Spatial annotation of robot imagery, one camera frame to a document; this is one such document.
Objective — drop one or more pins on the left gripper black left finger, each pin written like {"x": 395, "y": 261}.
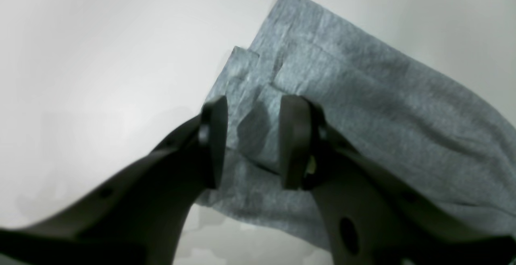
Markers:
{"x": 136, "y": 216}

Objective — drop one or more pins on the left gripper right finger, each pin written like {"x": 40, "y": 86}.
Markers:
{"x": 372, "y": 217}

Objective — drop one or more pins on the grey T-shirt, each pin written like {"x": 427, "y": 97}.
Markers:
{"x": 427, "y": 129}

